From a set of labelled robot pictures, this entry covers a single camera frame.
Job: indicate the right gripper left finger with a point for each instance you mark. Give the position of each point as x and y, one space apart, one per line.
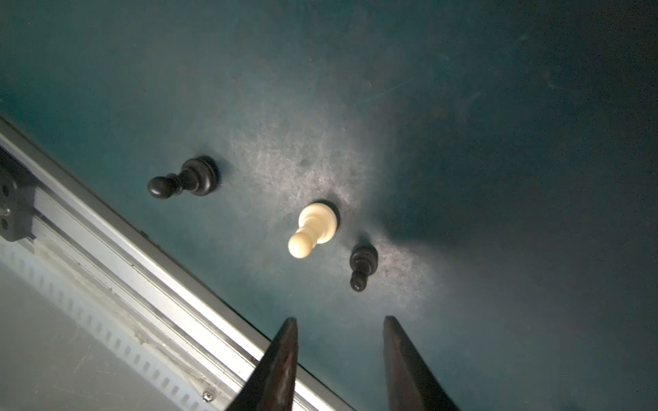
271 386

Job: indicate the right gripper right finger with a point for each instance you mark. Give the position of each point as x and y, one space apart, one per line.
410 383

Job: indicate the black pawn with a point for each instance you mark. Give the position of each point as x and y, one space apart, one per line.
199 176
364 263

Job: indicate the white pawn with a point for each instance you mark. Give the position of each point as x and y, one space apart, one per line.
317 224

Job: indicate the black pawn front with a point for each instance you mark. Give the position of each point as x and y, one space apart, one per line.
199 176

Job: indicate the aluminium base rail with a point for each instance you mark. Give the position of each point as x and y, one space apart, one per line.
95 317

